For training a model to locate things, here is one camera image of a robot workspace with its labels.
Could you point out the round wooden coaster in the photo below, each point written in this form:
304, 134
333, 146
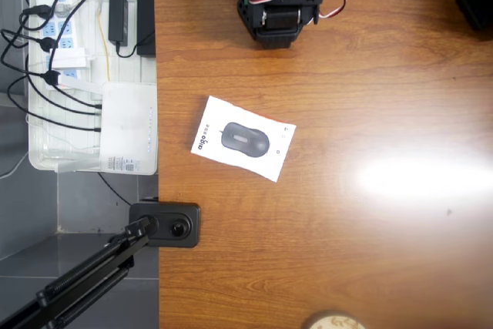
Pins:
335, 322

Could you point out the white orange mouse box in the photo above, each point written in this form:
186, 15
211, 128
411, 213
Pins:
246, 140

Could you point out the black power plug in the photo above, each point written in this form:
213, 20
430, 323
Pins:
48, 44
38, 11
50, 78

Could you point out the white power strip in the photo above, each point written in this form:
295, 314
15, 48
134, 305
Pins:
63, 28

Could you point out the wide black power adapter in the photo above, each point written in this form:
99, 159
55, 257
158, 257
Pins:
146, 21

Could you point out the slim black power adapter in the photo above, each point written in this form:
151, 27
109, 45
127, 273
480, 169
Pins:
118, 17

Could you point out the black stand clamp base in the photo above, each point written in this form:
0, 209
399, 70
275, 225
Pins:
181, 229

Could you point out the white router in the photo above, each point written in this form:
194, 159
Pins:
127, 125

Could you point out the white charger plug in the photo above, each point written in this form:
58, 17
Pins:
69, 59

